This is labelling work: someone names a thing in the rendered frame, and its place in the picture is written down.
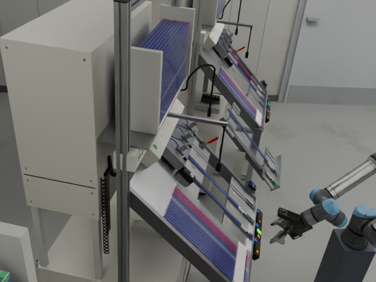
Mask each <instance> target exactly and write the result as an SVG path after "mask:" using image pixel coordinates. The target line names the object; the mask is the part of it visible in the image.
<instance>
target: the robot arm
mask: <svg viewBox="0 0 376 282"><path fill-rule="evenodd" d="M375 174H376V152H375V153H373V154H372V155H370V156H369V157H368V160H367V161H365V162H364V163H362V164H361V165H359V166H357V167H356V168H354V169H353V170H351V171H350V172H348V173H347V174H345V175H344V176H342V177H341V178H339V179H338V180H336V181H335V182H333V183H332V184H330V185H328V186H327V187H325V188H324V189H320V188H316V189H313V190H312V191H311V192H310V195H309V198H310V199H311V200H312V202H313V204H314V205H315V206H313V207H311V208H309V209H307V210H305V211H304V212H302V213H301V214H297V213H294V212H292V211H289V210H286V209H284V208H281V207H280V208H279V209H278V217H280V218H279V219H277V220H276V221H274V222H272V223H271V224H270V225H278V226H280V227H282V228H283V229H284V230H280V231H279V232H278V234H277V235H275V236H274V237H273V238H272V239H271V240H270V244H272V243H274V242H278V243H280V244H281V245H284V244H285V237H286V236H287V234H288V235H290V236H291V238H292V240H295V239H297V238H299V237H301V236H302V233H304V232H306V231H308V230H311V229H313V227H312V225H314V224H317V223H319V222H321V221H323V220H326V221H328V222H329V223H331V224H332V225H333V226H335V227H338V228H342V227H344V226H345V225H346V224H347V216H346V215H345V213H343V212H342V211H341V210H340V207H339V205H338V203H337V202H336V201H335V200H336V199H338V198H339V197H340V196H342V195H344V194H345V193H347V192H348V191H350V190H351V189H353V188H354V187H356V186H358V185H359V184H361V183H362V182H364V181H365V180H367V179H368V178H370V177H371V176H373V175H375ZM297 236H299V237H297ZM294 237H297V238H294ZM341 240H342V241H343V243H344V244H345V245H347V246H348V247H350V248H353V249H355V250H363V249H366V248H367V246H368V244H369V242H370V243H371V244H372V245H373V247H374V248H375V249H376V210H375V209H374V208H372V207H371V206H367V205H358V206H356V207H355V209H354V211H353V212H352V216H351V218H350V221H349V224H348V226H347V227H346V228H345V229H344V230H343V231H342V232H341Z"/></svg>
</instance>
